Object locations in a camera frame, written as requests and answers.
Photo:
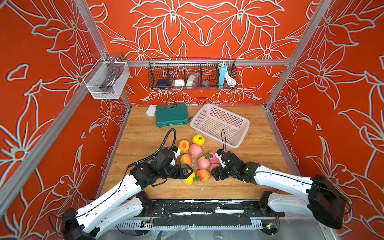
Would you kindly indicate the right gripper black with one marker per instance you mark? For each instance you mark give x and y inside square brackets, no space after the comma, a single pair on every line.
[215,174]

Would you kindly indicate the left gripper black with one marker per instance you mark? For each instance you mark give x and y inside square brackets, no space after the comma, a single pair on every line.
[185,175]

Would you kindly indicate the yellow orange peach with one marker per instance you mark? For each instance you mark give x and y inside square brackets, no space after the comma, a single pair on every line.
[186,159]

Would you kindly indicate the orange red peach front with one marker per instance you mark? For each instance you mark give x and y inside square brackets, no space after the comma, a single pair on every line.
[203,175]

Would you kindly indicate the pink peach with leaf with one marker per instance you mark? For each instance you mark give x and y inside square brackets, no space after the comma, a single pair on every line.
[203,163]

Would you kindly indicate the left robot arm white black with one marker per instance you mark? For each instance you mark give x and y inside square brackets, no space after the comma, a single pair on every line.
[125,200]

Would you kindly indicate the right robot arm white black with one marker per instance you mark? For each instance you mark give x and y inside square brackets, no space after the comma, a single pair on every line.
[315,197]

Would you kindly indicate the white plastic perforated basket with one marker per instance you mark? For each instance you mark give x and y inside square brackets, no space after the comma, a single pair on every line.
[220,126]

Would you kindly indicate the white packet in basket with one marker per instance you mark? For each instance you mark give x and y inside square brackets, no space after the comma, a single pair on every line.
[178,83]

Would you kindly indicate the metal tongs in basket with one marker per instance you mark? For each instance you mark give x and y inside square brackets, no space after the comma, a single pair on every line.
[114,71]

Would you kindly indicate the yellow peach front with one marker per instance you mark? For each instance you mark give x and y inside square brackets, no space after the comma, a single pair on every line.
[189,181]

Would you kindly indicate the yellow peach red spot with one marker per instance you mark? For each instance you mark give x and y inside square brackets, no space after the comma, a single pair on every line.
[184,146]

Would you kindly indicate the yellow peach back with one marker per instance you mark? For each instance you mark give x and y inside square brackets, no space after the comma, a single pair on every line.
[198,139]

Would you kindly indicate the green plastic tool case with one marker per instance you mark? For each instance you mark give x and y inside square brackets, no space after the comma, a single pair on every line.
[171,115]

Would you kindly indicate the small white box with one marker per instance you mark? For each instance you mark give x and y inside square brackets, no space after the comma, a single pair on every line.
[151,111]

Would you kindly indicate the clear plastic bag packet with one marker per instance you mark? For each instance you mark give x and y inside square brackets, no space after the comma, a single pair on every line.
[192,81]

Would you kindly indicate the dark round container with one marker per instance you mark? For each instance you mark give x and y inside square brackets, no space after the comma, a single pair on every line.
[162,84]

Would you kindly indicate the light blue box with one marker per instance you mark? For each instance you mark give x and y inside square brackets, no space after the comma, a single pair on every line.
[223,70]

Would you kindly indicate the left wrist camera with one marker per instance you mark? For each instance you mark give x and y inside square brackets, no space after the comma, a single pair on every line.
[176,151]

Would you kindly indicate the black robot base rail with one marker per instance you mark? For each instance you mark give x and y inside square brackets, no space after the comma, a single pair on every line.
[206,212]

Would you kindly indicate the black wire wall basket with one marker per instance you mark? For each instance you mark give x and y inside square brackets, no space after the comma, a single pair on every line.
[181,68]

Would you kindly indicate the white mesh wall basket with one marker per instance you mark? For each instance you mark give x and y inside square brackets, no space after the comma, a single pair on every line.
[98,74]

